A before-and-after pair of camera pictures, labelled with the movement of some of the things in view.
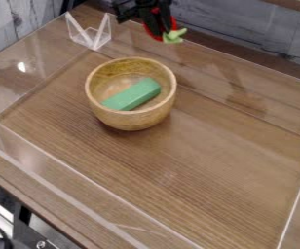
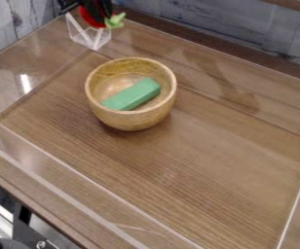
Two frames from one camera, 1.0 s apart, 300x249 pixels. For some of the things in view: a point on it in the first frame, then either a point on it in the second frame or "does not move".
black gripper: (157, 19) → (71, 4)
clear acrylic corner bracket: (92, 37) does not move
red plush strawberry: (173, 36) → (113, 20)
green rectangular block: (135, 95) does not move
